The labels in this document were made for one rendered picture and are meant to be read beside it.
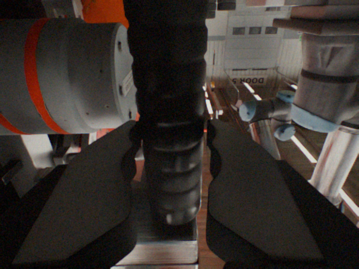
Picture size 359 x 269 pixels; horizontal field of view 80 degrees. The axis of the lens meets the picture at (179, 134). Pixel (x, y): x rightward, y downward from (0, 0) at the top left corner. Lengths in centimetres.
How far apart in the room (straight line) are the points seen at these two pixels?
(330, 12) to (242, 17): 1315
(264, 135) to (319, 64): 35
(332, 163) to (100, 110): 69
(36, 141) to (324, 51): 56
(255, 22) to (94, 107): 1368
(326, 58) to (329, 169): 37
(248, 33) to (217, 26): 290
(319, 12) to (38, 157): 54
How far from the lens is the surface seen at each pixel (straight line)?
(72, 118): 26
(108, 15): 70
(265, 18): 1400
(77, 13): 56
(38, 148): 39
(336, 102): 60
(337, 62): 56
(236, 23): 1358
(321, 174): 83
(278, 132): 95
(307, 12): 56
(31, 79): 26
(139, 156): 39
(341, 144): 76
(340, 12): 52
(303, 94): 60
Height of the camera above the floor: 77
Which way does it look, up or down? 30 degrees up
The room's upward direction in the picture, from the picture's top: 179 degrees clockwise
